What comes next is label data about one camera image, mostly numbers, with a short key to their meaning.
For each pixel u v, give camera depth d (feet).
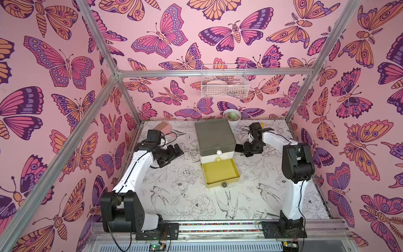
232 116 3.54
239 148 3.27
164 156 2.35
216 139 2.71
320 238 2.36
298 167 1.80
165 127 3.81
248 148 3.00
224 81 3.10
